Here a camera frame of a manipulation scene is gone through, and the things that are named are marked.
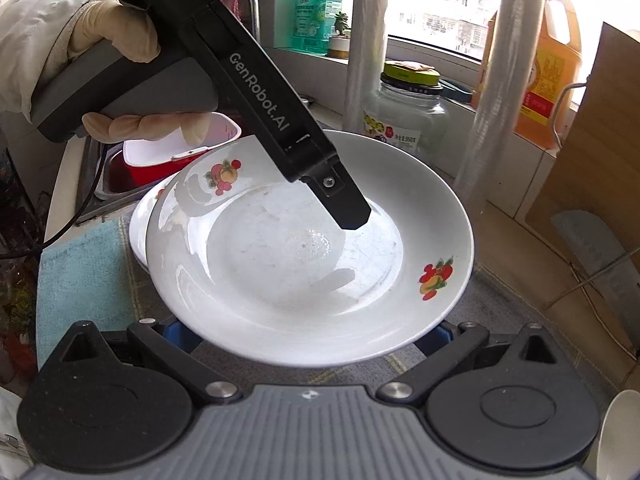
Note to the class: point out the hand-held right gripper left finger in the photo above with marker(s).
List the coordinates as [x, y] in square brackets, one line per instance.
[179, 336]

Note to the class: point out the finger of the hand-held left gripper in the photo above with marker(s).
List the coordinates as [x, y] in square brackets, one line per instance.
[345, 205]

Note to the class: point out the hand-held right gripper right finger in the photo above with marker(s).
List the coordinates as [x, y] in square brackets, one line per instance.
[437, 339]

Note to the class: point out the white fruit-print plate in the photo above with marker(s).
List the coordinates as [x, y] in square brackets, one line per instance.
[137, 230]
[280, 300]

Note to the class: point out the person's left forearm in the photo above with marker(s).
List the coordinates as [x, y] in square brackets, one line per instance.
[30, 50]

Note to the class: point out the person's left hand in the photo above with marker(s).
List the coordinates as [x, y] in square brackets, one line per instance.
[115, 25]

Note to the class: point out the metal faucet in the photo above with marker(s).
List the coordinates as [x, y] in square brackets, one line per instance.
[252, 15]

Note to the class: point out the glass jar with green lid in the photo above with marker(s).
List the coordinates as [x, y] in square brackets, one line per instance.
[400, 115]

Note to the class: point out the grey and teal striped towel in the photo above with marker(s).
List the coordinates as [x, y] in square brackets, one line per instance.
[80, 285]

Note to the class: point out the red and white drain basket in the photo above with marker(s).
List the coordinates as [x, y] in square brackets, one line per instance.
[150, 152]

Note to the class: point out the green dish soap bottle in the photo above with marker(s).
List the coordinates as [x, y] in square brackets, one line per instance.
[315, 15]

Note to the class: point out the small potted plant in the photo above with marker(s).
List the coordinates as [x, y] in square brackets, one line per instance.
[340, 47]

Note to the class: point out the plastic wrap roll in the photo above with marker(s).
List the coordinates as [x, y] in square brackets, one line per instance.
[367, 50]
[500, 110]

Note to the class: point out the stainless steel sink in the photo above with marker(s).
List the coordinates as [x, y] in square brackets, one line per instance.
[86, 155]

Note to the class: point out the dark green object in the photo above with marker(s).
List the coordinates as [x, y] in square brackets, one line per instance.
[457, 91]

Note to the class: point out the cleaver knife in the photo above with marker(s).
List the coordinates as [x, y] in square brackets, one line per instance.
[590, 245]

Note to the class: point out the window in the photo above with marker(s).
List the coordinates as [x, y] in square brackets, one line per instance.
[440, 5]

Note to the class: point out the orange cooking oil bottle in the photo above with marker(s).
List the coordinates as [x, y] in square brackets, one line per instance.
[547, 80]

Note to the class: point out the wooden cutting board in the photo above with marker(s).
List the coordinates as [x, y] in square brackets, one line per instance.
[600, 135]

